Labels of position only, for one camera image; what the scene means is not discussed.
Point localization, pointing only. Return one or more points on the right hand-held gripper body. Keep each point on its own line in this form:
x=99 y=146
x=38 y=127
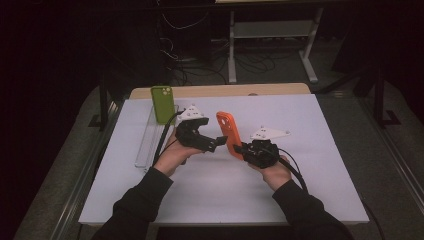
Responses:
x=263 y=153

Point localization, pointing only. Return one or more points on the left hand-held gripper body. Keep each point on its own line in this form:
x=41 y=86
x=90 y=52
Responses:
x=193 y=138

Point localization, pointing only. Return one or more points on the orange phone case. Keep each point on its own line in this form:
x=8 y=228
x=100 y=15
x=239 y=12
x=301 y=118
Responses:
x=230 y=133

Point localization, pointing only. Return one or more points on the green phone case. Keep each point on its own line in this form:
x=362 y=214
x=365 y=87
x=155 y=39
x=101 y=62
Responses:
x=162 y=106

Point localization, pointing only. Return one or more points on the clear plastic rack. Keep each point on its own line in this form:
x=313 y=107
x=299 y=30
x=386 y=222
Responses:
x=148 y=146

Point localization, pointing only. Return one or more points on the person's left hand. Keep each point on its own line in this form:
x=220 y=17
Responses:
x=176 y=156

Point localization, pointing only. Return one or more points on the person's right hand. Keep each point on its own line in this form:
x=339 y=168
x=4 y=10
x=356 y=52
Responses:
x=275 y=176

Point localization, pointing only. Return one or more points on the wooden table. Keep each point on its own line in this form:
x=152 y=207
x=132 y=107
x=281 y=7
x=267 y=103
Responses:
x=216 y=90

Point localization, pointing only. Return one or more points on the black metal stand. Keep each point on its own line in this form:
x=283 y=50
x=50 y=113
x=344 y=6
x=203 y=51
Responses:
x=103 y=106
x=379 y=100

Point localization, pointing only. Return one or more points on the grey metal rail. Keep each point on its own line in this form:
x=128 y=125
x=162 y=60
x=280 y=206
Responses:
x=86 y=173
x=397 y=156

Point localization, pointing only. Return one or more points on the white metal desk frame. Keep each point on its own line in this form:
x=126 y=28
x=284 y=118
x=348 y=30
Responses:
x=273 y=29

